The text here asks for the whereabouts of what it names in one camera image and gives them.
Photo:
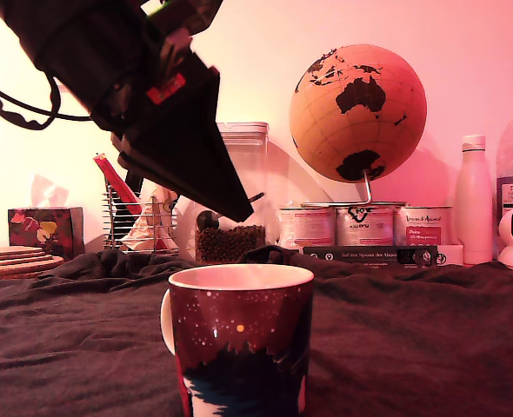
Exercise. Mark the clear jar with white lid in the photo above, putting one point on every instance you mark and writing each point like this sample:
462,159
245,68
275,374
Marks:
256,174

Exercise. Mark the cork globe on metal stand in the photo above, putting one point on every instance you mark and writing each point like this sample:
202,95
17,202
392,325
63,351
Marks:
356,130

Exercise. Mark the tin can with black logo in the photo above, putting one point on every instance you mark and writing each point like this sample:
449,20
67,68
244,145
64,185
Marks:
365,228

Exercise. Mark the dark table cloth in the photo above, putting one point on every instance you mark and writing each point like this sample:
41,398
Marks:
413,339

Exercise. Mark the tin can with script lettering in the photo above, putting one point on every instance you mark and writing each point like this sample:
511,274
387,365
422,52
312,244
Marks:
421,226

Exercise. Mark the tin can with text label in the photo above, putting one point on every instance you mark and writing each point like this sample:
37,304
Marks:
306,228

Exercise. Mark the dark flat printed box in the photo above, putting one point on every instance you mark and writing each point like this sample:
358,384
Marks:
361,256

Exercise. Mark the black straw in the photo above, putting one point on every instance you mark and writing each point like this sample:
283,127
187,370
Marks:
132,182

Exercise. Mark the black coffee scoop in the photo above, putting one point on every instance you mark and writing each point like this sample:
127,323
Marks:
207,221

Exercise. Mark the roasted coffee beans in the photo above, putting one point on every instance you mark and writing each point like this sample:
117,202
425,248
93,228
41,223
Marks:
230,243

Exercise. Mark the starry night print mug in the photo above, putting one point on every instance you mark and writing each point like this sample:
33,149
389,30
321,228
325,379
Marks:
239,347

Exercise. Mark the cork coaster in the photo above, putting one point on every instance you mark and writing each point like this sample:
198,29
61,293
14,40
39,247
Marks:
8,250
21,258

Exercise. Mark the round cork trivet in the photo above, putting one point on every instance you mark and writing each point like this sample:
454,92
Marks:
21,270

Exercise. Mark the floral tissue box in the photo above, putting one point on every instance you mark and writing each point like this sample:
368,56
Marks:
43,230

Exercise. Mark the red paper packet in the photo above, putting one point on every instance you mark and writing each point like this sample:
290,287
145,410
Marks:
117,187

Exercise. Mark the white insulated bottle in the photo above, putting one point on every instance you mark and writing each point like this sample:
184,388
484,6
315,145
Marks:
474,208

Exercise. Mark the white tissue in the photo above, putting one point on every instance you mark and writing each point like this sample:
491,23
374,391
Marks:
48,193

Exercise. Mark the white paper sachet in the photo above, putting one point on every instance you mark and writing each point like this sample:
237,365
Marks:
161,195

